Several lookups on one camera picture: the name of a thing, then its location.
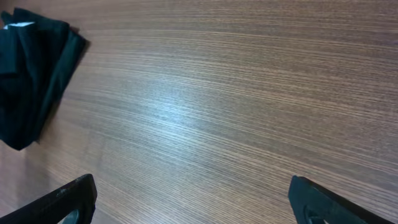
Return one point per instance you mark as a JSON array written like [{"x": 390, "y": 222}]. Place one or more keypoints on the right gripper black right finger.
[{"x": 312, "y": 204}]

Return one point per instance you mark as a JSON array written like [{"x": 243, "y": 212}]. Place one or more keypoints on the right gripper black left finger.
[{"x": 71, "y": 203}]

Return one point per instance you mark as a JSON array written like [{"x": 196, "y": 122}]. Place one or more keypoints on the black shorts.
[{"x": 38, "y": 58}]

